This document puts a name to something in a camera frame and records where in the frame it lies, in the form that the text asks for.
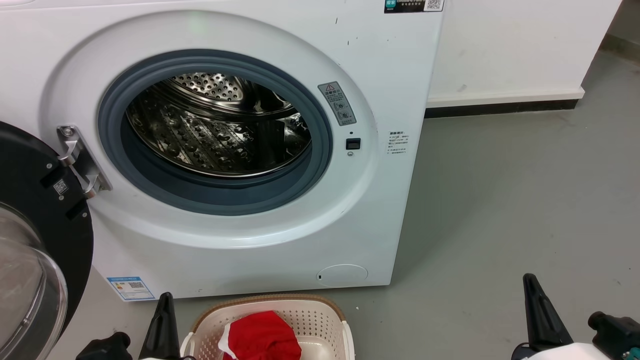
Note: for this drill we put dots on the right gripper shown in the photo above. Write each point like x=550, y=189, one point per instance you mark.
x=522, y=352

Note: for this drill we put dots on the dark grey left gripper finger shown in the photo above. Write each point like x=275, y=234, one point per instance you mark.
x=162, y=335

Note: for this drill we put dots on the red garment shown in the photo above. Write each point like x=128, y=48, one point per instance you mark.
x=260, y=337

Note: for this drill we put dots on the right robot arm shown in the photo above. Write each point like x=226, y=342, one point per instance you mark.
x=617, y=335

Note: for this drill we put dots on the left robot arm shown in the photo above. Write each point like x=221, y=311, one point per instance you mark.
x=105, y=347

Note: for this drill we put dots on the cream plastic laundry basket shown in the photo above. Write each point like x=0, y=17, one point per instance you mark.
x=320, y=320

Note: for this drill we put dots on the stainless steel washing machine drum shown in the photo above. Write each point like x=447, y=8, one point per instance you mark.
x=215, y=135

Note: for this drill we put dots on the black round washer door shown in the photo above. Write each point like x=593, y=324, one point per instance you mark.
x=30, y=170

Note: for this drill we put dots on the blue energy label sticker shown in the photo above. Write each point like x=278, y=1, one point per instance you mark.
x=131, y=288

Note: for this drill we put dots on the white front-load washing machine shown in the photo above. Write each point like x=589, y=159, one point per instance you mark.
x=270, y=240

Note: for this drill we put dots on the grey rubber door gasket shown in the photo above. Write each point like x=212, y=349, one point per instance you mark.
x=215, y=197

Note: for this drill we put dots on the small QR code sticker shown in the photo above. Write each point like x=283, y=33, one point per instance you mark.
x=60, y=187

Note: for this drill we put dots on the round drain filter cover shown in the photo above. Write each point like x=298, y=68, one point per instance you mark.
x=342, y=275

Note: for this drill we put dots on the metal door hinge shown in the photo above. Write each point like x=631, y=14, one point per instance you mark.
x=80, y=162

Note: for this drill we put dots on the small printed text label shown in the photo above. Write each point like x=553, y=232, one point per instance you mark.
x=398, y=142

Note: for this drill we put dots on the grey warning sticker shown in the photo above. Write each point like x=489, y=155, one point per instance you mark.
x=338, y=103

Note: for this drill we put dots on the black brand QR sticker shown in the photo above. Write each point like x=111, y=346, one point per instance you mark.
x=413, y=5

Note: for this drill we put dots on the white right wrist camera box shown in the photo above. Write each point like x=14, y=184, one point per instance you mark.
x=570, y=352

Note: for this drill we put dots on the black wall baseboard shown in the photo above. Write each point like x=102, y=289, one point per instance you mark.
x=500, y=108

